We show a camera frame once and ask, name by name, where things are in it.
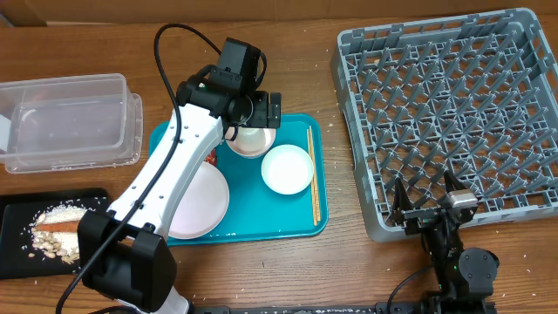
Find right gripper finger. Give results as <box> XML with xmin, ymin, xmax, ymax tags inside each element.
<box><xmin>444</xmin><ymin>170</ymin><xmax>466</xmax><ymax>193</ymax></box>
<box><xmin>392</xmin><ymin>177</ymin><xmax>412</xmax><ymax>212</ymax></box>

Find white round bowl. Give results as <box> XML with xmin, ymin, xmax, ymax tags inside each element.
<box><xmin>261</xmin><ymin>144</ymin><xmax>312</xmax><ymax>195</ymax></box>

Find red snack wrapper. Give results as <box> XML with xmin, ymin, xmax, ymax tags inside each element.
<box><xmin>204</xmin><ymin>148</ymin><xmax>218</xmax><ymax>167</ymax></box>

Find large pink plate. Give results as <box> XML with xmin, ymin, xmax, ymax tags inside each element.
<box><xmin>169</xmin><ymin>162</ymin><xmax>230</xmax><ymax>240</ymax></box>

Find orange carrot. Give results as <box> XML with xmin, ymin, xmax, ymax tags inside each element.
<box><xmin>35</xmin><ymin>221</ymin><xmax>79</xmax><ymax>233</ymax></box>

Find rice and food scraps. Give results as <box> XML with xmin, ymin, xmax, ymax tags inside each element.
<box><xmin>21</xmin><ymin>204</ymin><xmax>90</xmax><ymax>265</ymax></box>

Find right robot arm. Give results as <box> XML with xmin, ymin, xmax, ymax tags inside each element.
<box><xmin>376</xmin><ymin>171</ymin><xmax>500</xmax><ymax>313</ymax></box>

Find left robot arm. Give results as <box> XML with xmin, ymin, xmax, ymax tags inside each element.
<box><xmin>76</xmin><ymin>38</ymin><xmax>281</xmax><ymax>313</ymax></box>

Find grey dishwasher rack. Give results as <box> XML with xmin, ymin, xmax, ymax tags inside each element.
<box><xmin>331</xmin><ymin>8</ymin><xmax>557</xmax><ymax>242</ymax></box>

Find black waste tray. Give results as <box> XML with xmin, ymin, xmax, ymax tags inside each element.
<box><xmin>1</xmin><ymin>188</ymin><xmax>110</xmax><ymax>279</ymax></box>

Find white paper cup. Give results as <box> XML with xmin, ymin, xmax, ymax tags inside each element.
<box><xmin>235</xmin><ymin>127</ymin><xmax>265</xmax><ymax>142</ymax></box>

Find small pink saucer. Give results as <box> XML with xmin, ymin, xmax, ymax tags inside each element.
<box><xmin>226</xmin><ymin>128</ymin><xmax>276</xmax><ymax>158</ymax></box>

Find wooden chopstick left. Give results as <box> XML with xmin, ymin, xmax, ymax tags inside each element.
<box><xmin>307</xmin><ymin>126</ymin><xmax>321</xmax><ymax>226</ymax></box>

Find wooden chopstick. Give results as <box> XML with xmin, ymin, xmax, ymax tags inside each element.
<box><xmin>308</xmin><ymin>126</ymin><xmax>322</xmax><ymax>226</ymax></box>
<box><xmin>307</xmin><ymin>126</ymin><xmax>321</xmax><ymax>226</ymax></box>

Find wooden chopstick right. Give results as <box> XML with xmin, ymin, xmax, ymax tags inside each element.
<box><xmin>308</xmin><ymin>126</ymin><xmax>322</xmax><ymax>226</ymax></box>

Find teal plastic tray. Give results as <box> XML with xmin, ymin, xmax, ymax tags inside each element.
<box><xmin>167</xmin><ymin>113</ymin><xmax>329</xmax><ymax>246</ymax></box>

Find clear plastic bin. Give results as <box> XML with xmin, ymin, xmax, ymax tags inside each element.
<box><xmin>1</xmin><ymin>73</ymin><xmax>143</xmax><ymax>174</ymax></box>

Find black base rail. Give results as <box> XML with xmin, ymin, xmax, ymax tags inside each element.
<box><xmin>194</xmin><ymin>302</ymin><xmax>429</xmax><ymax>314</ymax></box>

